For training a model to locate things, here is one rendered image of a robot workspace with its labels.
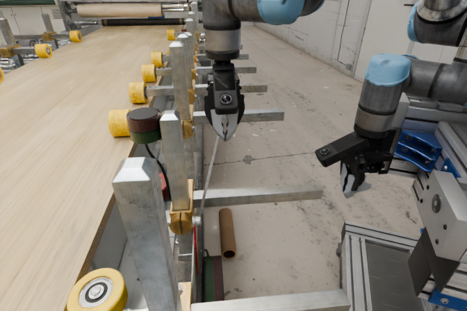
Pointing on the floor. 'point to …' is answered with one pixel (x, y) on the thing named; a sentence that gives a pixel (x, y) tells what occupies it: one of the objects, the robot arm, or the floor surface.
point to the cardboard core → (226, 234)
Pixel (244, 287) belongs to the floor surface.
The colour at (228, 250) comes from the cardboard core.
